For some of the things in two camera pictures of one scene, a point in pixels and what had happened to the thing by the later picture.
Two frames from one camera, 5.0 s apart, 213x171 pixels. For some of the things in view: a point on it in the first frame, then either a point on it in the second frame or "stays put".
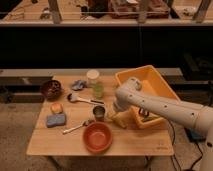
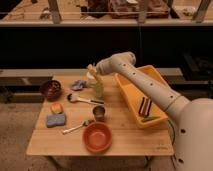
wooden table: (77, 120) stays put
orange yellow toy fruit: (56, 108) stays put
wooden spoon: (83, 124) stays put
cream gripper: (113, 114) to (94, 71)
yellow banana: (120, 119) to (93, 70)
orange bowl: (97, 137) stays put
